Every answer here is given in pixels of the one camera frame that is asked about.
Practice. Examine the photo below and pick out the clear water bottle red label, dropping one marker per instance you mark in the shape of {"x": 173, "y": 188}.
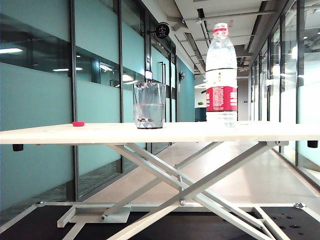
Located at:
{"x": 221, "y": 97}

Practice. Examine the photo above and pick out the red bottle cap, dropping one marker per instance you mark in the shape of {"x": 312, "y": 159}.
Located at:
{"x": 78, "y": 123}

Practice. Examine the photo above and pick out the clear faceted glass cup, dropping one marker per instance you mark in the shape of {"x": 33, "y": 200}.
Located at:
{"x": 149, "y": 110}

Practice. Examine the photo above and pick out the dark counter in background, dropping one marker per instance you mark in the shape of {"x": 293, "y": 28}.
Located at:
{"x": 200, "y": 114}

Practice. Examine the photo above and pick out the round black hanging sign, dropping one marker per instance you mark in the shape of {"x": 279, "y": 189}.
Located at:
{"x": 162, "y": 30}

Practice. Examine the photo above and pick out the black rubber table foot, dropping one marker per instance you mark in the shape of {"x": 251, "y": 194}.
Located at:
{"x": 312, "y": 144}
{"x": 18, "y": 147}

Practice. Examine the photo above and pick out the black base platform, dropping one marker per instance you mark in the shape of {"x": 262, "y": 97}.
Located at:
{"x": 37, "y": 225}

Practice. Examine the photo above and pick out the dark wall ornament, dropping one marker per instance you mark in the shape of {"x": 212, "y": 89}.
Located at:
{"x": 181, "y": 75}

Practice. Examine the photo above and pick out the white scissor lift table frame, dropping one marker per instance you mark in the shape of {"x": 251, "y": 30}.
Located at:
{"x": 195, "y": 192}

